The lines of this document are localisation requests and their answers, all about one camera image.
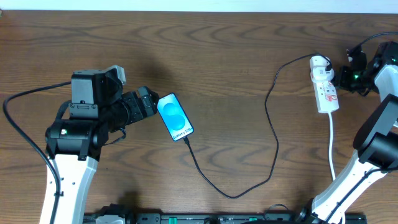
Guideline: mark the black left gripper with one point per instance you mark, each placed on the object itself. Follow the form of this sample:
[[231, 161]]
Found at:
[[143, 101]]

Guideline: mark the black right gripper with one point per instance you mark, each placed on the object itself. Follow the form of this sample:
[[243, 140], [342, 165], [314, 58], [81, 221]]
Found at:
[[343, 78]]

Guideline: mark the blue Galaxy smartphone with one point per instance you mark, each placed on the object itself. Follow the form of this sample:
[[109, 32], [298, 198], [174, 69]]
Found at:
[[174, 117]]

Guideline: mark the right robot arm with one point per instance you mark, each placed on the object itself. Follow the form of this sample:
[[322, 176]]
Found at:
[[375, 145]]

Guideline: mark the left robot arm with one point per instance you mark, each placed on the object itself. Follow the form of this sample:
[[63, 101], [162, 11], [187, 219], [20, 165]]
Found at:
[[98, 107]]

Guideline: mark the white power strip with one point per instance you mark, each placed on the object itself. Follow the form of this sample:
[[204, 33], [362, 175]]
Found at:
[[325, 92]]

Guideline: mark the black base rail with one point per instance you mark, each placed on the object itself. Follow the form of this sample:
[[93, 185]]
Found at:
[[120, 214]]

